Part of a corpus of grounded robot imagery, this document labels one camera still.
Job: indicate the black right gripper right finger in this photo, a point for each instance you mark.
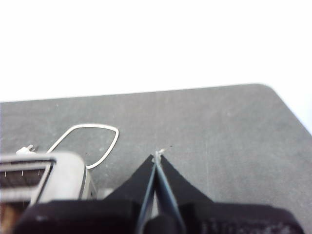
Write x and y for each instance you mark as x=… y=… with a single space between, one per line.
x=178 y=187

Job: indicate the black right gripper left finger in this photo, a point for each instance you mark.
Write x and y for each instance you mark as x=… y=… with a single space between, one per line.
x=136 y=185

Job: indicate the cream toaster with steel rim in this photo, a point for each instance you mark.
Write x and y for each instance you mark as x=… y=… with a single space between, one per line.
x=65 y=175

